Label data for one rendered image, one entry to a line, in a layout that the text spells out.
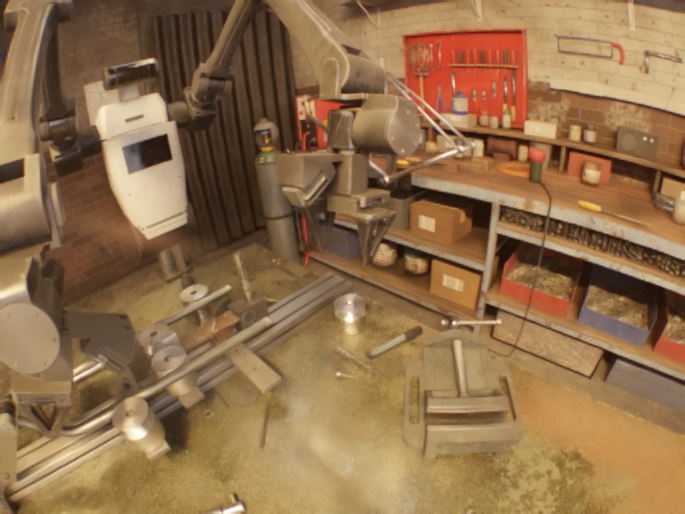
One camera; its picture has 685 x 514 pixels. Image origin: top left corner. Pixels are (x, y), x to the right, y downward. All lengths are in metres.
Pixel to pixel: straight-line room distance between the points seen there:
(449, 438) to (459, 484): 0.06
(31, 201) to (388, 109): 0.36
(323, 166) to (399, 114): 0.10
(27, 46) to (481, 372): 0.71
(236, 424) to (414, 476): 0.23
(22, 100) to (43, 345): 0.24
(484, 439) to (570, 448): 0.13
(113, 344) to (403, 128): 0.38
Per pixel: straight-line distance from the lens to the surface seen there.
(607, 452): 0.48
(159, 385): 0.42
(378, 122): 0.37
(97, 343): 0.36
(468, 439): 0.37
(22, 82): 0.41
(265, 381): 0.43
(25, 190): 0.31
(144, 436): 0.41
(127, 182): 0.98
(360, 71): 0.43
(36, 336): 0.26
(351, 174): 0.40
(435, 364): 0.47
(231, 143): 2.99
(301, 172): 0.36
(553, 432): 0.46
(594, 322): 1.64
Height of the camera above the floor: 1.24
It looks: 29 degrees down
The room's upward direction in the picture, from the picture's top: 5 degrees counter-clockwise
